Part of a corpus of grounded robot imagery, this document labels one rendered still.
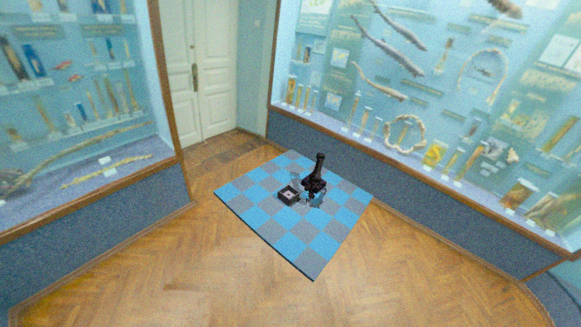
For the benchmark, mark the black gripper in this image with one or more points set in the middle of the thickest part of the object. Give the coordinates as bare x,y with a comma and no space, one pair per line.
311,193

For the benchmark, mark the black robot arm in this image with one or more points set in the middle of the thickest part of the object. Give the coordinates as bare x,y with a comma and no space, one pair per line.
315,176

